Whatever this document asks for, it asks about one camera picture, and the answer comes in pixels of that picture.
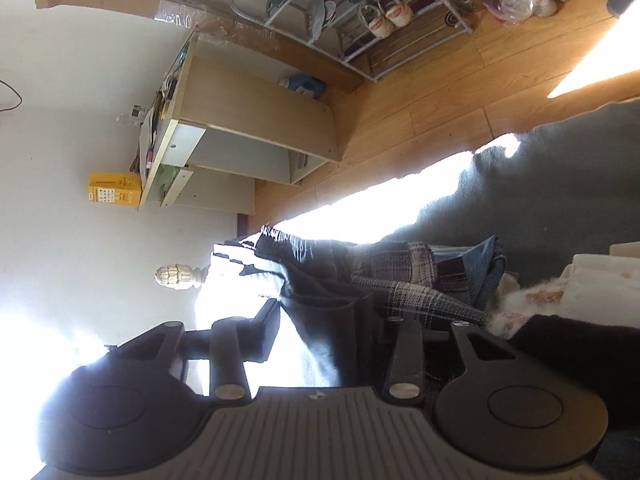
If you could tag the black shorts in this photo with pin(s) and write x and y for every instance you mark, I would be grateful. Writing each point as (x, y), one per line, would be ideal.
(320, 310)

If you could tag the blue detergent bottle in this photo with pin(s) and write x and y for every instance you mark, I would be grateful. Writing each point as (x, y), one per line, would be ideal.
(302, 85)

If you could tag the folded black garment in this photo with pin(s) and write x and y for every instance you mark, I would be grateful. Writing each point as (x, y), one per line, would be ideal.
(575, 345)

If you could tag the grey bed sheet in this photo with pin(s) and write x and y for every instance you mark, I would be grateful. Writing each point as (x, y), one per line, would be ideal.
(550, 185)

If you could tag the pink white fuzzy garment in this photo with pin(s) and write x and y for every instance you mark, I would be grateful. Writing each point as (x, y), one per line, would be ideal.
(530, 300)

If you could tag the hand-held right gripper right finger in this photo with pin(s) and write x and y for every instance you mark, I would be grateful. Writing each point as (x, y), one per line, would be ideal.
(407, 355)

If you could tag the metal shoe rack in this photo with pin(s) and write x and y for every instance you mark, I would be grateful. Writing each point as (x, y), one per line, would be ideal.
(415, 45)

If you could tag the folded blue jeans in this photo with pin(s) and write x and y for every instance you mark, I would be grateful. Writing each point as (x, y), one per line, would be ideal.
(475, 265)

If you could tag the yellow box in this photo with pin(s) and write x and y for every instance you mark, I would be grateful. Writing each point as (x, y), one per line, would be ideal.
(112, 190)

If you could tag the white sneaker red label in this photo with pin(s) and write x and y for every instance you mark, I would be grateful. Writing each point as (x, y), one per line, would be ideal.
(397, 10)
(374, 22)

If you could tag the folded plaid shirt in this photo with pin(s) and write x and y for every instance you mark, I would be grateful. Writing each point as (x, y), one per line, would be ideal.
(400, 265)

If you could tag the cream bedpost finial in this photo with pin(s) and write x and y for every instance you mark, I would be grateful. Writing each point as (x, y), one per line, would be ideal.
(175, 276)

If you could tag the white wooden desk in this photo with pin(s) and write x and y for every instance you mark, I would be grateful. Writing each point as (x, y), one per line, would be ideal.
(260, 115)

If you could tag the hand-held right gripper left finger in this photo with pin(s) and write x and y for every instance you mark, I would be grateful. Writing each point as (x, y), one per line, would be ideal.
(267, 332)

